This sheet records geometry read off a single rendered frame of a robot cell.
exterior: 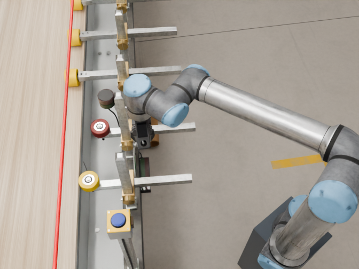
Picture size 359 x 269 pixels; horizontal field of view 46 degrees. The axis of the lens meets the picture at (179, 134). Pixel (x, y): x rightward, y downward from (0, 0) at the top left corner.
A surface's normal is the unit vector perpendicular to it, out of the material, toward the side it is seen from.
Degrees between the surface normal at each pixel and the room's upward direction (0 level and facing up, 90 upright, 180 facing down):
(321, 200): 82
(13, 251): 0
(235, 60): 0
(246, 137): 0
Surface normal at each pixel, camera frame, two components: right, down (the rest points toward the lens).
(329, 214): -0.56, 0.62
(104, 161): 0.00, -0.53
